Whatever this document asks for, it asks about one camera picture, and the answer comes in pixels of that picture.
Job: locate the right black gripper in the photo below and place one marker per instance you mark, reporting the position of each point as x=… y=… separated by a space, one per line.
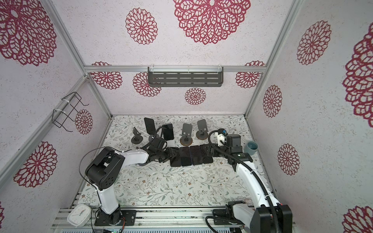
x=214 y=154

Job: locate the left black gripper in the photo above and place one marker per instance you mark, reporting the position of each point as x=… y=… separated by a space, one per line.
x=169 y=155

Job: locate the black smartphone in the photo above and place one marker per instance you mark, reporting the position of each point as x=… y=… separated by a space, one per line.
x=150 y=125
x=196 y=156
x=185 y=156
x=168 y=133
x=175 y=160
x=207 y=157

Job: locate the black phone stand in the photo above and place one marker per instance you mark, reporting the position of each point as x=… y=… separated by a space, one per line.
x=137 y=138

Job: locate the grey phone stand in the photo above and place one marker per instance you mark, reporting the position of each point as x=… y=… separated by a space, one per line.
x=143 y=164

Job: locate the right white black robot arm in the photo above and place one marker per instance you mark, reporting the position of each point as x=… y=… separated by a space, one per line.
x=267 y=215

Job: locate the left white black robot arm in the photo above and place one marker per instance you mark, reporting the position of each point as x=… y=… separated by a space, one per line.
x=104 y=170

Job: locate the back left grey stand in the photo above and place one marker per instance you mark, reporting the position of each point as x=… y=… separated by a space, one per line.
x=151 y=137

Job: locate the clear acrylic phone stand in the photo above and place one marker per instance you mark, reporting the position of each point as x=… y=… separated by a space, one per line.
x=170 y=143

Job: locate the wooden base phone stand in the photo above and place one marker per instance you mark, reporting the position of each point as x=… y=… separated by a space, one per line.
x=186 y=139

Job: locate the teal ceramic cup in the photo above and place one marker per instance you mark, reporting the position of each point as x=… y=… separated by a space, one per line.
x=250 y=148

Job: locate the white alarm clock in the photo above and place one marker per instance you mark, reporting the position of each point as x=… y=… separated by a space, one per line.
x=79 y=216

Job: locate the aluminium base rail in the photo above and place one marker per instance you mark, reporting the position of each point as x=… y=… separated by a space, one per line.
x=156 y=217

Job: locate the grey wall shelf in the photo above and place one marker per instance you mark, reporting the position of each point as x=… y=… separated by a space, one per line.
x=185 y=77

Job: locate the black wire wall rack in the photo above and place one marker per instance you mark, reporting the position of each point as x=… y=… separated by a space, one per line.
x=60 y=116

